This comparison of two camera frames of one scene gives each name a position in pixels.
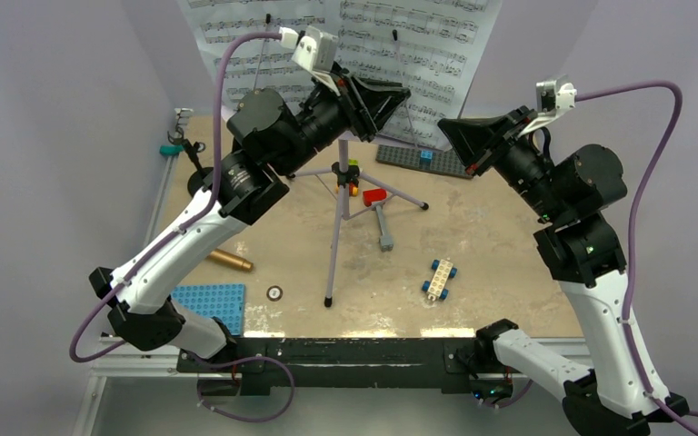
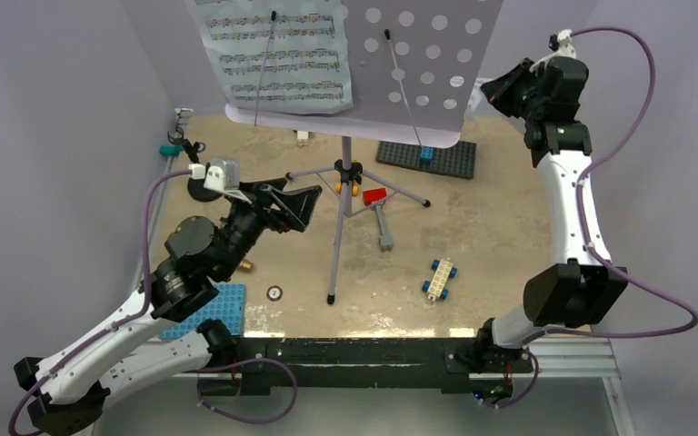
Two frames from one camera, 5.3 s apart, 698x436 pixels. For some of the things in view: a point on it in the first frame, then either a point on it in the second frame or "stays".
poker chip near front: x=274 y=293 stays
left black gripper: x=369 y=103 to x=297 y=203
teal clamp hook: x=170 y=150 stays
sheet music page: x=264 y=64 stays
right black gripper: x=471 y=136 to x=498 y=92
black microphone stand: x=199 y=176 stays
